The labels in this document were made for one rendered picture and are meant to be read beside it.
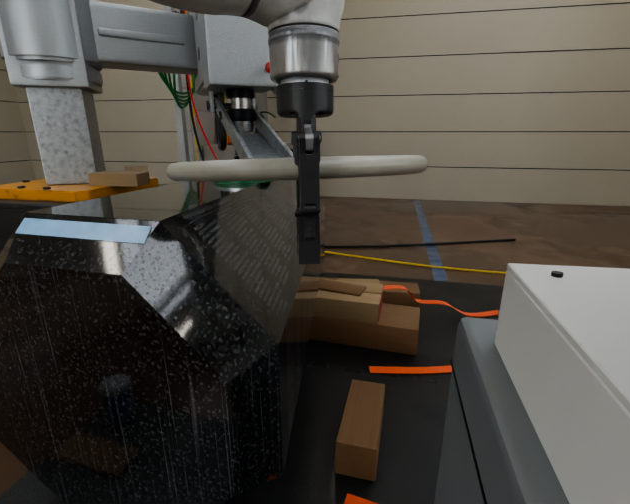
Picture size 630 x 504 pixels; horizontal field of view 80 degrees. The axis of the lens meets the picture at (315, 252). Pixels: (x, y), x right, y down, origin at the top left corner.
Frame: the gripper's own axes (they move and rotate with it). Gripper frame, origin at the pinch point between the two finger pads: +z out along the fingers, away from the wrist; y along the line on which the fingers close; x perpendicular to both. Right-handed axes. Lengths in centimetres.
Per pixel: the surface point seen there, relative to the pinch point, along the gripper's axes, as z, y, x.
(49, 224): 2, 28, 51
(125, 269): 8.4, 15.4, 32.5
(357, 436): 69, 38, -16
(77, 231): 3, 25, 44
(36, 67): -43, 104, 91
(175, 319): 17.6, 12.9, 23.9
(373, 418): 69, 45, -22
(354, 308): 58, 105, -28
